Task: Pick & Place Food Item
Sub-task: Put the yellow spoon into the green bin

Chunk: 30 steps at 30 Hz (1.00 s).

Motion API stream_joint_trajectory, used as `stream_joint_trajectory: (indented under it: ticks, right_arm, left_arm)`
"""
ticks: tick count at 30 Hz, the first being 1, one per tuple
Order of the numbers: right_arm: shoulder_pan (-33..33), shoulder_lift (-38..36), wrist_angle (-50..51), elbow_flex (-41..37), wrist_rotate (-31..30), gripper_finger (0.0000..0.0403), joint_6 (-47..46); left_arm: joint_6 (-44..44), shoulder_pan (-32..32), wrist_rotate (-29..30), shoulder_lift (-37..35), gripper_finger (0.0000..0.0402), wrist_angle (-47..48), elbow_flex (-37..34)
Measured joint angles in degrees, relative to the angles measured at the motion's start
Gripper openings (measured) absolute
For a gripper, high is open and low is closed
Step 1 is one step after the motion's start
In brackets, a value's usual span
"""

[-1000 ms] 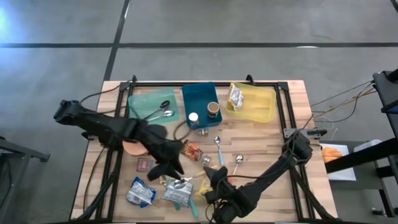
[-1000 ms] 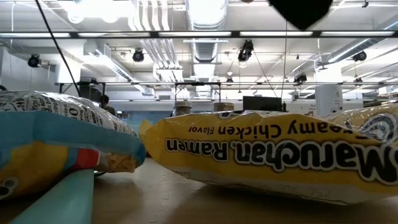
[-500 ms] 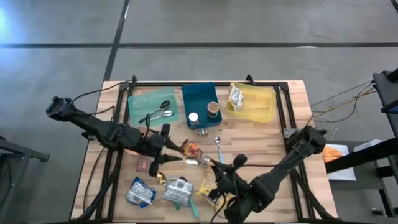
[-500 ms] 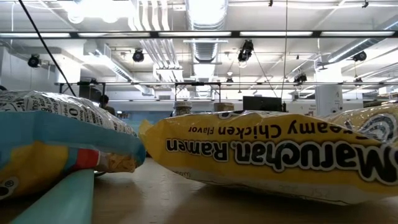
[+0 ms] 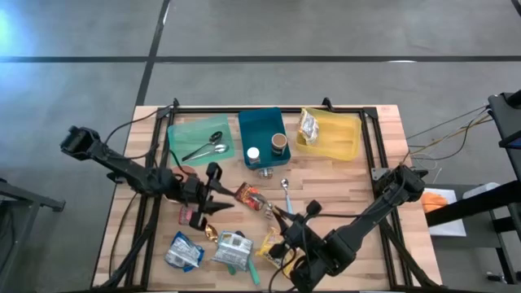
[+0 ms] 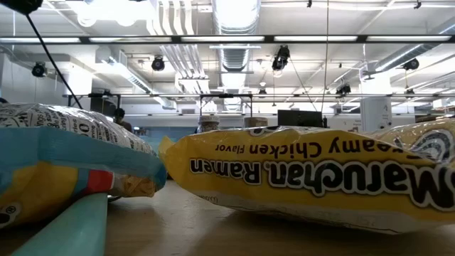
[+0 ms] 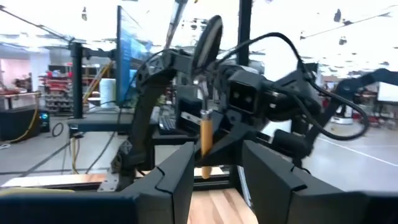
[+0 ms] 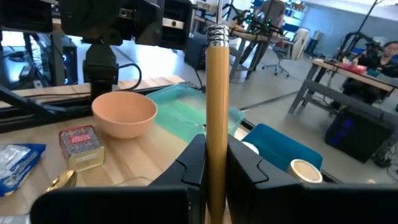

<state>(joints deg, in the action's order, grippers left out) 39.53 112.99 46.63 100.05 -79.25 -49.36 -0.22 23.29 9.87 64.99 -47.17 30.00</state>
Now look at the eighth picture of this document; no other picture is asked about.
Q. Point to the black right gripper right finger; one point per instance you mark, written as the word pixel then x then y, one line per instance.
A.
pixel 295 205

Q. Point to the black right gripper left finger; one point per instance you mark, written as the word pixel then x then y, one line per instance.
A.
pixel 140 205

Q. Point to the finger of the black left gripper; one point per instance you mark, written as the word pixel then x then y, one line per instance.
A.
pixel 143 21
pixel 90 18

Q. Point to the silver cutlery pile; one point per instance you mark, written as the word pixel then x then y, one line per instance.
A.
pixel 217 109

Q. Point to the black computer tower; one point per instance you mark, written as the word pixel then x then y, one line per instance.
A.
pixel 357 137
pixel 196 49

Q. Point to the blue plastic bin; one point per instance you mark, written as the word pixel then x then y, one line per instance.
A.
pixel 280 146

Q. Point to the wooden table grey legs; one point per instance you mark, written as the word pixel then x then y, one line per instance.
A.
pixel 237 62
pixel 373 80

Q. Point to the teal translucent plastic bin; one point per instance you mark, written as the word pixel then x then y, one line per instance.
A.
pixel 180 112

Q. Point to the gold spoon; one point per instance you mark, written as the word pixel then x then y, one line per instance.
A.
pixel 63 180

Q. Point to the orange plastic bowl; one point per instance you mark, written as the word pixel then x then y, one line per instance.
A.
pixel 124 115

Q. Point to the person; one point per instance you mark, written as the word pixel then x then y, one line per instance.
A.
pixel 390 53
pixel 273 12

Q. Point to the white office chair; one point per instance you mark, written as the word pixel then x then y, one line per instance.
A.
pixel 298 43

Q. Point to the blue white snack bag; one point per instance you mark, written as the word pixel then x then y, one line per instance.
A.
pixel 15 168

